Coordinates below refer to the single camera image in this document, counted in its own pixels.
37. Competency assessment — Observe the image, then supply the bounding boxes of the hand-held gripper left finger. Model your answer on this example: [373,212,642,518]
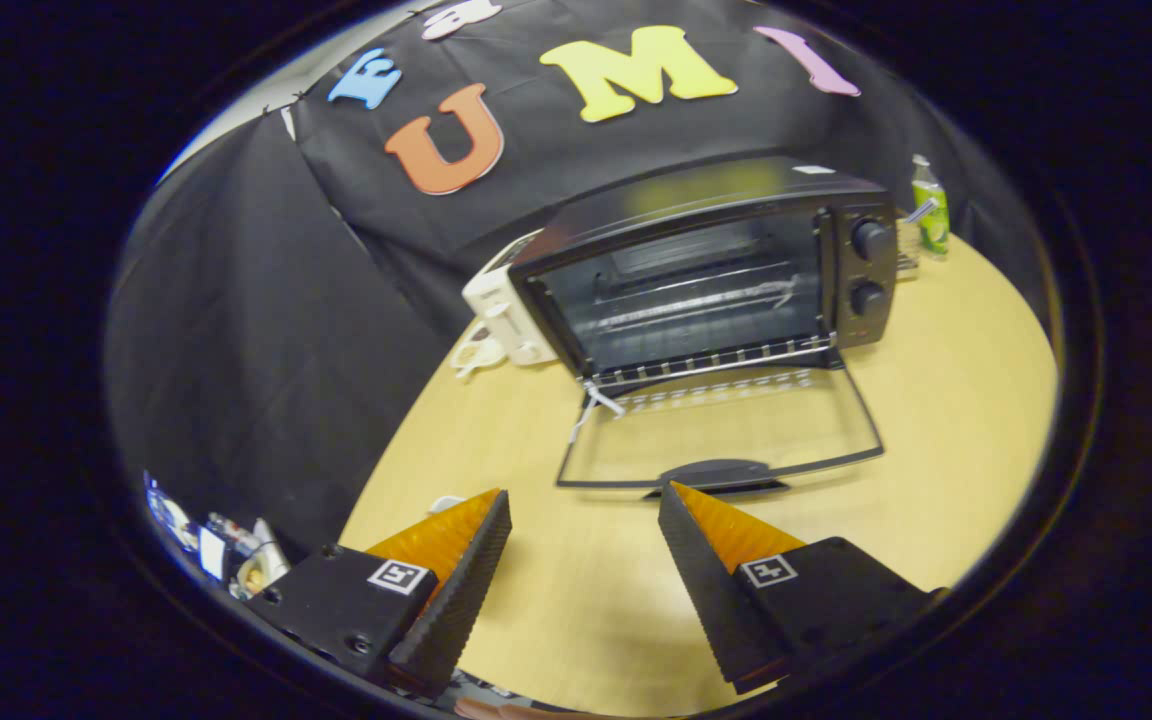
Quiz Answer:
[254,488,514,700]

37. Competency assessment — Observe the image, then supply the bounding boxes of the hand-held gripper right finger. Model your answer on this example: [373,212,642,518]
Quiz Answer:
[658,481,947,695]

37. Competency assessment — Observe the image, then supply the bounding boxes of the black toaster oven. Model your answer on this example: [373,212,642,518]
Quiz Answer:
[511,155,902,498]

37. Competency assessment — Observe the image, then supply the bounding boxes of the pile of assorted items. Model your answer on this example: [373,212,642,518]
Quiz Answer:
[143,470,293,602]

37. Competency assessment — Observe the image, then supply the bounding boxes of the green label drink bottle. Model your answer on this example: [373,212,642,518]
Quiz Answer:
[911,153,952,259]

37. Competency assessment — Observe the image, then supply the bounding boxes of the white string tag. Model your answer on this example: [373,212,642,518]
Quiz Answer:
[568,383,627,445]

